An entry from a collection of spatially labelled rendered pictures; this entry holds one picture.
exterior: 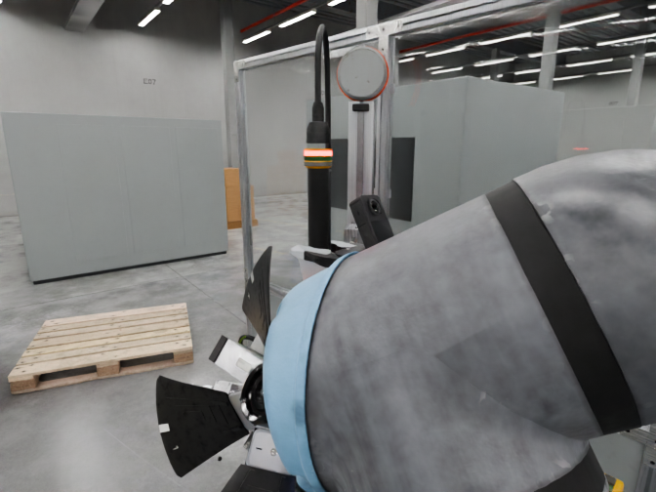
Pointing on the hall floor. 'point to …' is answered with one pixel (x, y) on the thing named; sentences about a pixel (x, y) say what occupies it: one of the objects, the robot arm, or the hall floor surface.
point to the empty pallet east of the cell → (103, 346)
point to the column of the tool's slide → (363, 152)
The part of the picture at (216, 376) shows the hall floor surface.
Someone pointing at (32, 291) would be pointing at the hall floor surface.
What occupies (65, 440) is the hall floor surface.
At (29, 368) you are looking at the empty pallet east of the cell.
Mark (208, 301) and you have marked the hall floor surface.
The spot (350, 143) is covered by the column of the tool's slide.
